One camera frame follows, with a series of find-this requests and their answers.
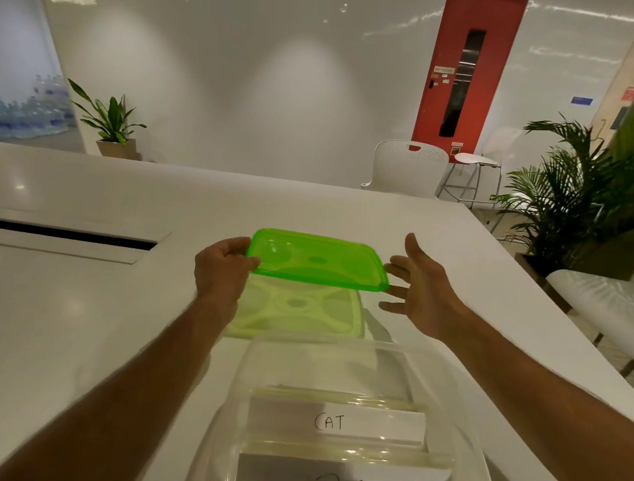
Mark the white perforated chair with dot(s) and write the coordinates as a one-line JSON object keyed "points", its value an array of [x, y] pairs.
{"points": [[409, 171]]}

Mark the small red wall sign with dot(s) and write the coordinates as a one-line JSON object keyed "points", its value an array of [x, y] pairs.
{"points": [[630, 94]]}

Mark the red door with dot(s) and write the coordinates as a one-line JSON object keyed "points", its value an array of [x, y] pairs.
{"points": [[433, 109]]}

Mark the person's right forearm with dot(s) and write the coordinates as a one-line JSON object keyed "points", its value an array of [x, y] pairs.
{"points": [[556, 413]]}

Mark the large clear plastic container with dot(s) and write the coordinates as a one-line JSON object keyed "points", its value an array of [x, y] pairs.
{"points": [[328, 360]]}

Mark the person's right hand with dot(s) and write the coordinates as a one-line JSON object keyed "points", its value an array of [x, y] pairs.
{"points": [[428, 297]]}

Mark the green plastic lid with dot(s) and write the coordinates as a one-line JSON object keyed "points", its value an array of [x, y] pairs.
{"points": [[321, 260]]}

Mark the group of water bottles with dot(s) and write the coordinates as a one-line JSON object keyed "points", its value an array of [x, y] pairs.
{"points": [[18, 114]]}

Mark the person's left hand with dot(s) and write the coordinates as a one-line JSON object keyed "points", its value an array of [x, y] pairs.
{"points": [[219, 279]]}

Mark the white bar stool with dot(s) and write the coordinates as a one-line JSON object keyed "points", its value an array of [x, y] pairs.
{"points": [[476, 159]]}

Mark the small green leafy plant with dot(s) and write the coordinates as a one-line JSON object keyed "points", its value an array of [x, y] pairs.
{"points": [[109, 117]]}

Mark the person's left forearm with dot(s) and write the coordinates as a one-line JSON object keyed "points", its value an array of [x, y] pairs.
{"points": [[113, 413]]}

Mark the small blue wall sign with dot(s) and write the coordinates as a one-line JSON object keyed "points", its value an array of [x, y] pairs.
{"points": [[582, 101]]}

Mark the white chair with metal legs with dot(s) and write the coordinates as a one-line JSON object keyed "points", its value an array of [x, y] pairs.
{"points": [[593, 306]]}

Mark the green palm plant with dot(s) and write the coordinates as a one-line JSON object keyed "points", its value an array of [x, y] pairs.
{"points": [[563, 204]]}

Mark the small beige planter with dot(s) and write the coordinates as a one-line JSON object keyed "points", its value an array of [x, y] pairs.
{"points": [[117, 149]]}

